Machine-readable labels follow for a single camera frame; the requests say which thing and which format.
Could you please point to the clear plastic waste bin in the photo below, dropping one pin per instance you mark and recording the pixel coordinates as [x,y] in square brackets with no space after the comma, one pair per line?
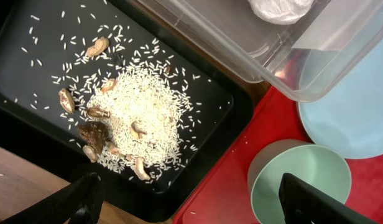
[304,60]

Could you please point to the rice and food scraps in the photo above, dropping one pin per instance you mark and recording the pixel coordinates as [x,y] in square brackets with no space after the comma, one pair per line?
[108,87]

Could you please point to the mint green bowl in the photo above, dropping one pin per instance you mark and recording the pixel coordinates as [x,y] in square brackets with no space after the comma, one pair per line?
[316,165]

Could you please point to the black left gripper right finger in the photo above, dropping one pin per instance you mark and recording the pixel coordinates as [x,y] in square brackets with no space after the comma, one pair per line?
[303,204]

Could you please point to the white napkin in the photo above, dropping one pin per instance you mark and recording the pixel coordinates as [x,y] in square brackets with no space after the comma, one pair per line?
[280,12]

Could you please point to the red serving tray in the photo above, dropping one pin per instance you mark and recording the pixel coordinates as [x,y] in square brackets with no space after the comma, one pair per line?
[223,195]

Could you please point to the light blue plate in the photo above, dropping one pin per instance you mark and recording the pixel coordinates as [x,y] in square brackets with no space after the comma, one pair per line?
[349,118]

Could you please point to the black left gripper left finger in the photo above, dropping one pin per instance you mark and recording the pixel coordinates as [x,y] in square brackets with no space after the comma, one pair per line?
[79,202]

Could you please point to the black food waste tray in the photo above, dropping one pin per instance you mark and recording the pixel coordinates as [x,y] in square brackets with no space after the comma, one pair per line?
[37,144]

